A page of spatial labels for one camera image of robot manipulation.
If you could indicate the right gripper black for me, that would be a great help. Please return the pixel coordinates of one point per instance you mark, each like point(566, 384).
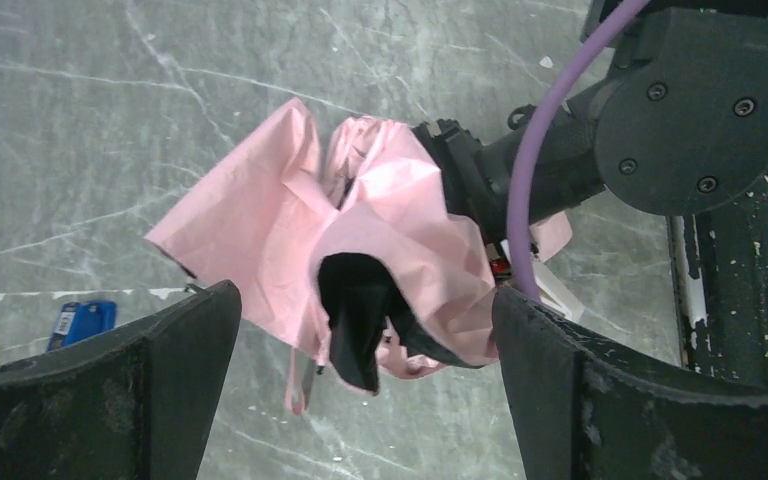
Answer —
point(475, 178)

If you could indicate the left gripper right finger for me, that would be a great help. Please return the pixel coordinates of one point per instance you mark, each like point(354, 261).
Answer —
point(586, 407)

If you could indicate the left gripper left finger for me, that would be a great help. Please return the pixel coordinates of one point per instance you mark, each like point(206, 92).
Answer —
point(136, 402)

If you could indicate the pink folding umbrella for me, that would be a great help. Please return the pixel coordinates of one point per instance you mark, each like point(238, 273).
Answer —
point(358, 254)

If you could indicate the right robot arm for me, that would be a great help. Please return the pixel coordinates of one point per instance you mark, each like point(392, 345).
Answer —
point(679, 124)

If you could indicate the blue black stapler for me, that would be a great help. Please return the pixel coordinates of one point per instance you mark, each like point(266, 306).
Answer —
point(78, 321)

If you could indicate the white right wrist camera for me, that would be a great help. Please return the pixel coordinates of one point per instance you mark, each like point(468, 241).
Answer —
point(554, 294)

